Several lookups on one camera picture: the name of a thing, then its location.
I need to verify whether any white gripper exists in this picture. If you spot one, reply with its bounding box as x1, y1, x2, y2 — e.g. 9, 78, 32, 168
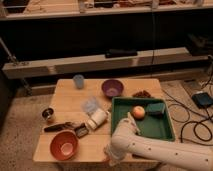
103, 146, 121, 167

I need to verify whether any green plastic tray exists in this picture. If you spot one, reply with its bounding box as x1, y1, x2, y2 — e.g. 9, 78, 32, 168
111, 97, 175, 141

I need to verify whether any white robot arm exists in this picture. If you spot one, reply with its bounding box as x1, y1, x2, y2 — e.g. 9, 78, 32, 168
104, 118, 213, 171

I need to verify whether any small metal cup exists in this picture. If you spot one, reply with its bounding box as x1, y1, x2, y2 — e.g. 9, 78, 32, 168
42, 108, 55, 123

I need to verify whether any light blue cup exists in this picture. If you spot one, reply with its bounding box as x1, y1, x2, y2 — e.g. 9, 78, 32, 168
73, 74, 84, 89

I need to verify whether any small dark box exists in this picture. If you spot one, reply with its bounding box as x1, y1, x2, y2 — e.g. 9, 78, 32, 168
74, 123, 89, 138

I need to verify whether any white cylindrical bottle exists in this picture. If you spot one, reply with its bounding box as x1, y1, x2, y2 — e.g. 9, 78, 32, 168
87, 108, 108, 130

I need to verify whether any peach apple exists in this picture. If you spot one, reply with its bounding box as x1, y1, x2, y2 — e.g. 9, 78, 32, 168
131, 106, 145, 119

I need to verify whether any orange bowl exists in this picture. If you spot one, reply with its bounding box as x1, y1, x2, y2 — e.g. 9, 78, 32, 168
50, 131, 78, 161

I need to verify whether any clear plastic bag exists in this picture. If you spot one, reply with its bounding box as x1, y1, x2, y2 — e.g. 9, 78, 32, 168
82, 97, 100, 116

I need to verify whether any dark green sponge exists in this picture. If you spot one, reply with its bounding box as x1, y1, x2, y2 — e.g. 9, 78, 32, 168
145, 103, 165, 115

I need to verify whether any brown dried food pile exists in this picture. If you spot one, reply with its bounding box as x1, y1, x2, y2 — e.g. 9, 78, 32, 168
132, 90, 152, 98

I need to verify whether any purple bowl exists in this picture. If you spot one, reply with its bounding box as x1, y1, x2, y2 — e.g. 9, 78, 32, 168
101, 79, 124, 98

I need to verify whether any black object on shelf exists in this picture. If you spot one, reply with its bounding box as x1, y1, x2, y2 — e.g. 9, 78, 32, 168
105, 49, 137, 58

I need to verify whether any black power adapter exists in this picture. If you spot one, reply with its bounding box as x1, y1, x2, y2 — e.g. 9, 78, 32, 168
192, 92, 213, 108

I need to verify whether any wooden low shelf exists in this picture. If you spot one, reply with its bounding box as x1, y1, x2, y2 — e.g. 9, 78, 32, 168
2, 47, 208, 79

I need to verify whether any dark handled tool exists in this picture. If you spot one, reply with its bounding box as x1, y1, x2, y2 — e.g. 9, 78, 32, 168
44, 122, 74, 132

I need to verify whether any black cable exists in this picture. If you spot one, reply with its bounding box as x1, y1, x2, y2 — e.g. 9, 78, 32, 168
161, 87, 213, 147

